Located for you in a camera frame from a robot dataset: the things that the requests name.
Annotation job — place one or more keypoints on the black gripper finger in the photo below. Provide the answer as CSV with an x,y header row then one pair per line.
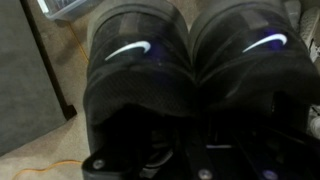
x,y
114,163

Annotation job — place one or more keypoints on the black nike sneaker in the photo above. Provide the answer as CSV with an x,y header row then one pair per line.
x,y
247,57
139,77

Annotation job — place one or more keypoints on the grey sofa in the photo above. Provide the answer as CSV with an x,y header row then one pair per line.
x,y
29,104

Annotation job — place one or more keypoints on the clear plastic storage bin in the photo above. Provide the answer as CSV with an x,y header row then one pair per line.
x,y
66,10

